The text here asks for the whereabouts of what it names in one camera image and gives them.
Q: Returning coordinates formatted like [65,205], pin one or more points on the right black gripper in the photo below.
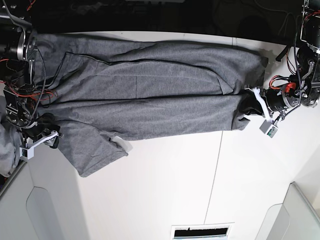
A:
[43,127]

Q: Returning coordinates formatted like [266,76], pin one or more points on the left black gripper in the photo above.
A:
[273,103]

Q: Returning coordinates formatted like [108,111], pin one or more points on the dark grey t-shirt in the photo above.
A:
[106,88]

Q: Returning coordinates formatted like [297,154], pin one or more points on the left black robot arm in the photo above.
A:
[302,87]

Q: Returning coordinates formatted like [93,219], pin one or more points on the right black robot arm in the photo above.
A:
[18,53]

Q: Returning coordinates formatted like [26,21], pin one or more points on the light grey clothes pile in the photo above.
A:
[10,142]

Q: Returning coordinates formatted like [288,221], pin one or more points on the left white bin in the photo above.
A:
[27,211]

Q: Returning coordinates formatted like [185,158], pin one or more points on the white bin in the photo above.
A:
[294,219]
[27,211]

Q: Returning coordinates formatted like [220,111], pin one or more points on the right white bin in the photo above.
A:
[294,219]

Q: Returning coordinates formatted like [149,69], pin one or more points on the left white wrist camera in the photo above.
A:
[268,128]

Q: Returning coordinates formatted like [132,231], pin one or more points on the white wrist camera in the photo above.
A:
[26,153]
[268,128]

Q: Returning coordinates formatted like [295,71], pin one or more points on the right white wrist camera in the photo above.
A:
[26,153]

